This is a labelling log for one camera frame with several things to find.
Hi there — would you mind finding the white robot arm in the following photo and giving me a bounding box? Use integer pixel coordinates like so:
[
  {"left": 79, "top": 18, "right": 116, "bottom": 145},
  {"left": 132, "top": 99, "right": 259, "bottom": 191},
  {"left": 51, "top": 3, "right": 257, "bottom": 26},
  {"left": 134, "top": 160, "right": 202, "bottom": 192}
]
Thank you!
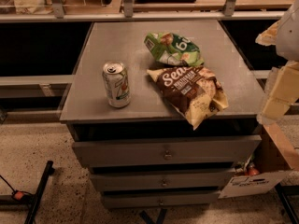
[{"left": 255, "top": 0, "right": 299, "bottom": 125}]

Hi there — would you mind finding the silver 7up soda can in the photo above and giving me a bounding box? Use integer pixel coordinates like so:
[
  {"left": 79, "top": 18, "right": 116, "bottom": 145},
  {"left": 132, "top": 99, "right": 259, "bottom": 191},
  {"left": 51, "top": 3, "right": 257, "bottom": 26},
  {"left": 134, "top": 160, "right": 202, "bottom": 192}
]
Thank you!
[{"left": 102, "top": 61, "right": 131, "bottom": 108}]

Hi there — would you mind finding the top grey drawer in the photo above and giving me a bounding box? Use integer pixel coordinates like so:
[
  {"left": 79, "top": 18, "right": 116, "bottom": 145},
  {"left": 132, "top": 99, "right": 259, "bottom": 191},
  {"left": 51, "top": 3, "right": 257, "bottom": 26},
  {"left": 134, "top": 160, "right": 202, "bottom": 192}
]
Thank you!
[{"left": 73, "top": 135, "right": 262, "bottom": 167}]

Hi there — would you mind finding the grey drawer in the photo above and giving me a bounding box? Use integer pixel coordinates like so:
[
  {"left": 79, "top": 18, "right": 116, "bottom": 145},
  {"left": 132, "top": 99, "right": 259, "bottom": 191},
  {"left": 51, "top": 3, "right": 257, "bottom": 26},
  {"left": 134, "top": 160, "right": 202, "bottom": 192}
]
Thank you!
[
  {"left": 73, "top": 135, "right": 262, "bottom": 167},
  {"left": 90, "top": 168, "right": 233, "bottom": 191},
  {"left": 102, "top": 190, "right": 221, "bottom": 209}
]

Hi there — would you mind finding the cardboard box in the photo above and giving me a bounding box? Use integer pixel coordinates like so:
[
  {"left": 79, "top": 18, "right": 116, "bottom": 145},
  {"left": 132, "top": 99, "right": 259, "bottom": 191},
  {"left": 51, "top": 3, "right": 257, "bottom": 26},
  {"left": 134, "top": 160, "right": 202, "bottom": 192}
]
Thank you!
[{"left": 220, "top": 123, "right": 299, "bottom": 199}]

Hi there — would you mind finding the orange bottle in box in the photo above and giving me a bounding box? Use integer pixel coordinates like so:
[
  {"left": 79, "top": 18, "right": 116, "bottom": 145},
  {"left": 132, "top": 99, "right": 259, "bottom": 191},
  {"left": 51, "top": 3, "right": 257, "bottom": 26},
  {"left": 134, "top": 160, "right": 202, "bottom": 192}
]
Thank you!
[{"left": 247, "top": 162, "right": 260, "bottom": 176}]

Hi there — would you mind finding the brown and yellow chip bag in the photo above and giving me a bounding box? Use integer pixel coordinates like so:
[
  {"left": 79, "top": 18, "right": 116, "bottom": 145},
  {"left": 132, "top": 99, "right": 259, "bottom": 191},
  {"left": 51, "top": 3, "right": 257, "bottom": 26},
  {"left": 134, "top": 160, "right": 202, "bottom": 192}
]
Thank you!
[{"left": 147, "top": 65, "right": 229, "bottom": 130}]

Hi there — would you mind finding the middle grey drawer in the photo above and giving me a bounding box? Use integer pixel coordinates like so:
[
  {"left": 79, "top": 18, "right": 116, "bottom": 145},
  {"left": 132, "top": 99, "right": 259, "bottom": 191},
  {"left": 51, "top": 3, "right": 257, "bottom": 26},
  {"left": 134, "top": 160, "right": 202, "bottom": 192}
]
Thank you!
[{"left": 90, "top": 168, "right": 233, "bottom": 191}]

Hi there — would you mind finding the green chip bag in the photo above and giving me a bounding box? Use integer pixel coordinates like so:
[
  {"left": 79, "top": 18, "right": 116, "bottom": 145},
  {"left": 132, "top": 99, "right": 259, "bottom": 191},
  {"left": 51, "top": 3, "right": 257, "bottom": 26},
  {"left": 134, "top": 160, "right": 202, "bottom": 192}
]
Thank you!
[{"left": 144, "top": 32, "right": 204, "bottom": 66}]

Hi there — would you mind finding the grey drawer cabinet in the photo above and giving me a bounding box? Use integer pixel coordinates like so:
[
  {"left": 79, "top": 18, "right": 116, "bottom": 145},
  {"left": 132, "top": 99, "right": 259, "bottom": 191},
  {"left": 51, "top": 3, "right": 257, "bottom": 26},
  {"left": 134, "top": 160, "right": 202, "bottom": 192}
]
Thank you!
[{"left": 60, "top": 21, "right": 263, "bottom": 200}]

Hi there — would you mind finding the bottom grey drawer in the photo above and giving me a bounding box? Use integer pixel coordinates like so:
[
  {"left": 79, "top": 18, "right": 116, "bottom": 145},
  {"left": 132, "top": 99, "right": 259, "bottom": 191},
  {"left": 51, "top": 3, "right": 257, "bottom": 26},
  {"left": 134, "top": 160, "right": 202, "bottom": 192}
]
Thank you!
[{"left": 102, "top": 190, "right": 221, "bottom": 209}]

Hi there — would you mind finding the black metal stand leg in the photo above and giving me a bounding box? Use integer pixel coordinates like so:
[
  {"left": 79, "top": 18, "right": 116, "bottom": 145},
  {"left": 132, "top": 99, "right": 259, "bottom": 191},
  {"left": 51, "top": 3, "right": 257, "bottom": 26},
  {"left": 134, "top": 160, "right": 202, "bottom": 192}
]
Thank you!
[{"left": 24, "top": 161, "right": 55, "bottom": 224}]

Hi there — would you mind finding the metal shelf rail frame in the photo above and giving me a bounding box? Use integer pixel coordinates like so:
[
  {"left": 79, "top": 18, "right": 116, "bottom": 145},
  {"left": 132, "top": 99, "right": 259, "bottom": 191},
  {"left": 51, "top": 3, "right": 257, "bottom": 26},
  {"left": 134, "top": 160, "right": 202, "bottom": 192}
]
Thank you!
[{"left": 0, "top": 0, "right": 297, "bottom": 22}]

